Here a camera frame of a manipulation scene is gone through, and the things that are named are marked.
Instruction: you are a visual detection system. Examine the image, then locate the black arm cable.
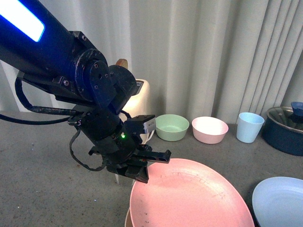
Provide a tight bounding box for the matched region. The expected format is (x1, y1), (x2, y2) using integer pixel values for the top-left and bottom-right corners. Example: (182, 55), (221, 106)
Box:
(0, 75), (107, 171)

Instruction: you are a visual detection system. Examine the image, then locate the glass pot lid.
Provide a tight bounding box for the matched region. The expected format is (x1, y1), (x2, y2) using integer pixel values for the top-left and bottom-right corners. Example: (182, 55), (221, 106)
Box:
(267, 101), (303, 133)

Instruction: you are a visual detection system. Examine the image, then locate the grey curtain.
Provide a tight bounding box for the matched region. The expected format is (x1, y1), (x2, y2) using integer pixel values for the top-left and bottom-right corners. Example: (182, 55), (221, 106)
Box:
(0, 0), (303, 125)

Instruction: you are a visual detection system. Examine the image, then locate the dark blue saucepan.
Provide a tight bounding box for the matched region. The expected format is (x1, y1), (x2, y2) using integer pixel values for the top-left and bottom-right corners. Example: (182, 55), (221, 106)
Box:
(261, 117), (303, 156)

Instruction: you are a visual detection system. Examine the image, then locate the cream toaster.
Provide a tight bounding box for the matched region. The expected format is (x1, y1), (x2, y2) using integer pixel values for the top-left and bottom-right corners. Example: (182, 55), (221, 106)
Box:
(119, 79), (152, 145)

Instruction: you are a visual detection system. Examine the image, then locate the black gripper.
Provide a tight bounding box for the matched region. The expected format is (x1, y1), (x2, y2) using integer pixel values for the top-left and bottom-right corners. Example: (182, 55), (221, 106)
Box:
(68, 110), (171, 183)

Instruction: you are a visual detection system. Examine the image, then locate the pink bowl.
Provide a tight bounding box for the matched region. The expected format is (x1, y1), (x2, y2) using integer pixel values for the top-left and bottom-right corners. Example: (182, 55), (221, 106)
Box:
(192, 116), (229, 144)

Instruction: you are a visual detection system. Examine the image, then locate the cream plate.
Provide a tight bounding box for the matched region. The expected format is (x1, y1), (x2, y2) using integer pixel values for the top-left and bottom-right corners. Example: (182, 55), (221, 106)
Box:
(124, 209), (133, 227)

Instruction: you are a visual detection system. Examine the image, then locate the light blue plate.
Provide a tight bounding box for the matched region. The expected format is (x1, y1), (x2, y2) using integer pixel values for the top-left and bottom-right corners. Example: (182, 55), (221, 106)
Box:
(252, 176), (303, 227)

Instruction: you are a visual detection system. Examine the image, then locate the bread slice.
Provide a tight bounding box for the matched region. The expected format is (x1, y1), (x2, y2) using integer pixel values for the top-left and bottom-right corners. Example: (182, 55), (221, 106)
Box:
(116, 59), (128, 69)

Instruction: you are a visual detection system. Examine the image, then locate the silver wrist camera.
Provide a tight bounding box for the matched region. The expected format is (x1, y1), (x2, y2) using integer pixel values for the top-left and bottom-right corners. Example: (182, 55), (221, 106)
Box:
(135, 115), (156, 134)

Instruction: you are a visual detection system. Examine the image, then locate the pink plate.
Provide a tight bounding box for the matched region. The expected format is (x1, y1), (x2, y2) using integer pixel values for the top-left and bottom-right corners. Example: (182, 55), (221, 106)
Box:
(130, 158), (254, 227)

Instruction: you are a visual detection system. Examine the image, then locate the green bowl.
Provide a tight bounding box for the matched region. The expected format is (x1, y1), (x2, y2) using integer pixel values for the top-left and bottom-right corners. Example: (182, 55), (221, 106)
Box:
(156, 114), (189, 141)

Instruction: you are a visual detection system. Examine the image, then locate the light blue cup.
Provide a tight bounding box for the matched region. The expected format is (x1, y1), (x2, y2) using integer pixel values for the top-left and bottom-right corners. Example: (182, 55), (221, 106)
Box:
(236, 112), (265, 143)

